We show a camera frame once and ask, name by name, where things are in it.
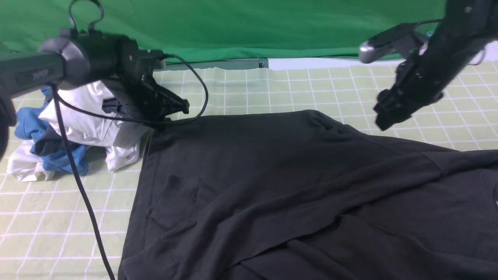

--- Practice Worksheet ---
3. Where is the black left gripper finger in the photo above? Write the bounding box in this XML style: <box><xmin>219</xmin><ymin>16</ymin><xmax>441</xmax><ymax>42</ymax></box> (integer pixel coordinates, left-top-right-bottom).
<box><xmin>154</xmin><ymin>86</ymin><xmax>190</xmax><ymax>114</ymax></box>

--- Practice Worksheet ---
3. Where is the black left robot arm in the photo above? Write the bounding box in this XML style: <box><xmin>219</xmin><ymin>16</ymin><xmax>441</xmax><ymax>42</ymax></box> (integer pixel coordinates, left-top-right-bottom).
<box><xmin>0</xmin><ymin>29</ymin><xmax>189</xmax><ymax>155</ymax></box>

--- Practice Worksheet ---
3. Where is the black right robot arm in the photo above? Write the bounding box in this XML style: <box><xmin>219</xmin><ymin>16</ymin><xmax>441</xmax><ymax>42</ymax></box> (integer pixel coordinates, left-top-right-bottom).
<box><xmin>359</xmin><ymin>0</ymin><xmax>497</xmax><ymax>131</ymax></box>

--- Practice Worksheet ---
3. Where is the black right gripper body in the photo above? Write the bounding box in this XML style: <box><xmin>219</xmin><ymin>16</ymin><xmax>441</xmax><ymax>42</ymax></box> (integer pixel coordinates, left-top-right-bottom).
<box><xmin>384</xmin><ymin>23</ymin><xmax>487</xmax><ymax>109</ymax></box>

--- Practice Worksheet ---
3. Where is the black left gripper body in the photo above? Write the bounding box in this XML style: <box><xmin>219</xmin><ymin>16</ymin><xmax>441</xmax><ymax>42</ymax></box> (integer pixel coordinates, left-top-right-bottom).
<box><xmin>102</xmin><ymin>76</ymin><xmax>172</xmax><ymax>122</ymax></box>

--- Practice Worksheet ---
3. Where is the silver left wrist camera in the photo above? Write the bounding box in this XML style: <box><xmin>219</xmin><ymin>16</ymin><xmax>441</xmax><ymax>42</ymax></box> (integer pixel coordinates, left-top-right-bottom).
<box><xmin>139</xmin><ymin>49</ymin><xmax>168</xmax><ymax>72</ymax></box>

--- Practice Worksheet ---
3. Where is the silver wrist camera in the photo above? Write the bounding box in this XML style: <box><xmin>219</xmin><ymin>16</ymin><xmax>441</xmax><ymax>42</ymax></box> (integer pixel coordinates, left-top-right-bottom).
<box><xmin>359</xmin><ymin>23</ymin><xmax>429</xmax><ymax>64</ymax></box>
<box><xmin>139</xmin><ymin>49</ymin><xmax>168</xmax><ymax>72</ymax></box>

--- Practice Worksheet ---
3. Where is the dark gray long-sleeved shirt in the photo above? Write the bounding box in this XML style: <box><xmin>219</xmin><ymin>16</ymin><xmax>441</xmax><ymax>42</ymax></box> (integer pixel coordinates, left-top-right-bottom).
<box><xmin>118</xmin><ymin>110</ymin><xmax>498</xmax><ymax>280</ymax></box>

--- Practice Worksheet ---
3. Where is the blue crumpled garment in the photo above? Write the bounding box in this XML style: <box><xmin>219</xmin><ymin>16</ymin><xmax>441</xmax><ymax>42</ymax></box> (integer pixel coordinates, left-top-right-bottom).
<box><xmin>7</xmin><ymin>87</ymin><xmax>72</xmax><ymax>182</ymax></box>

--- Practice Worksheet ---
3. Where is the green metal base bar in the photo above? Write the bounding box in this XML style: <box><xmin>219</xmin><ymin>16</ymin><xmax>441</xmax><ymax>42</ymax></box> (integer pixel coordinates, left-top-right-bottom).
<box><xmin>154</xmin><ymin>58</ymin><xmax>268</xmax><ymax>72</ymax></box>

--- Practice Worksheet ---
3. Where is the green backdrop cloth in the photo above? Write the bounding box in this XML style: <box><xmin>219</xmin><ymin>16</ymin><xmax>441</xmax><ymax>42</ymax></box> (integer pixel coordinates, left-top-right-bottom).
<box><xmin>0</xmin><ymin>0</ymin><xmax>448</xmax><ymax>65</ymax></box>

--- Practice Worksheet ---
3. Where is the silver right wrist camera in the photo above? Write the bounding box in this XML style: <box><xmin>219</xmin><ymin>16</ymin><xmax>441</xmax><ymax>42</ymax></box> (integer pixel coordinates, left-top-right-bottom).
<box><xmin>359</xmin><ymin>23</ymin><xmax>429</xmax><ymax>64</ymax></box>

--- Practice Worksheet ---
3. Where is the white crumpled shirt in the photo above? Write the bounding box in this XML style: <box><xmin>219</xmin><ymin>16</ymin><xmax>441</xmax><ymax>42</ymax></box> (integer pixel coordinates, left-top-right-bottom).
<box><xmin>7</xmin><ymin>80</ymin><xmax>150</xmax><ymax>183</ymax></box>

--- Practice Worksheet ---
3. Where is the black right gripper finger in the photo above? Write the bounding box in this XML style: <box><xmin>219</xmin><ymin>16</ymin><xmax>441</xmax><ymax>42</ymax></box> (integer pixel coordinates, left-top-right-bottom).
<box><xmin>375</xmin><ymin>100</ymin><xmax>419</xmax><ymax>131</ymax></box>

